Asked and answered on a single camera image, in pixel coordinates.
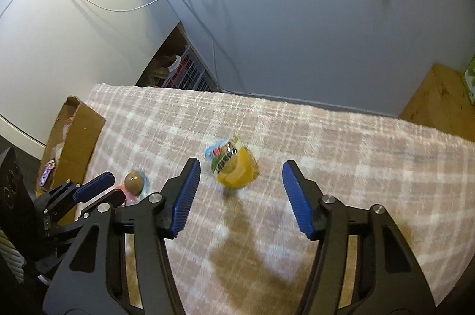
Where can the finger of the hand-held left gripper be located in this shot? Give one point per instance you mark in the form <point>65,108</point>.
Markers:
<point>94,185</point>
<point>113,199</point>

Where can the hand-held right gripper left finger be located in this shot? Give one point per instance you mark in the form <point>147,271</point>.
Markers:
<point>183,200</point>

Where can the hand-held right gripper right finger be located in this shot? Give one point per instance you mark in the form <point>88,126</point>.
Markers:
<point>298,200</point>

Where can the brown chocolate bar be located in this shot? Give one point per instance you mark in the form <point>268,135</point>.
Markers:
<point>46,176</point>

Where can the cardboard box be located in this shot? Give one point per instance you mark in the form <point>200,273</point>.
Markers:
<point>81,140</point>

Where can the yellow jelly cup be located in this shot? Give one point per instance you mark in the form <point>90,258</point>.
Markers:
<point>237,170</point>

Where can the checked beige blanket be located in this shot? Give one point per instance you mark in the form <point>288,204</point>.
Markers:
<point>334,137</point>

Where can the grey plastic basket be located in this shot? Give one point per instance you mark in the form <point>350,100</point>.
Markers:
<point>193,74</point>

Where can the white cabinet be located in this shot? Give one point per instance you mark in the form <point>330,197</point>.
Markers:
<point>92,40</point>

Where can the wooden stool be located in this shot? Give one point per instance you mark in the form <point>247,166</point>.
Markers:
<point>438,103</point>

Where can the green patterned packet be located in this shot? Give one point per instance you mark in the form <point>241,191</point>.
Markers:
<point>469,76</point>

